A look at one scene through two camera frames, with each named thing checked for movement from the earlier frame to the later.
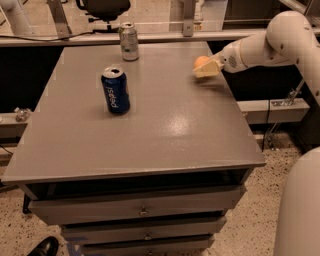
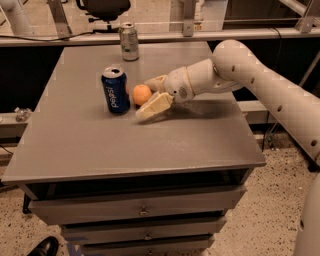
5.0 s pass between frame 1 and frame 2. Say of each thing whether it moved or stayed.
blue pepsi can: stayed
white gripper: moved
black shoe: stayed
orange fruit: moved
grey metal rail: stayed
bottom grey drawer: stayed
